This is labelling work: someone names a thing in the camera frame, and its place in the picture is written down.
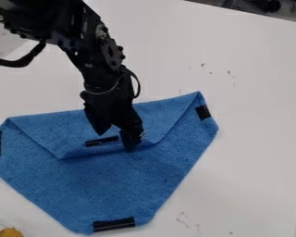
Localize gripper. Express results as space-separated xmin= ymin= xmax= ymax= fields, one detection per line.
xmin=79 ymin=82 xmax=146 ymax=153

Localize blue cloth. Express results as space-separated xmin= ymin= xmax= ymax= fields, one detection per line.
xmin=0 ymin=90 xmax=220 ymax=235

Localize yellow toy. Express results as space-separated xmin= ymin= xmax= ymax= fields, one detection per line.
xmin=0 ymin=227 xmax=25 ymax=237

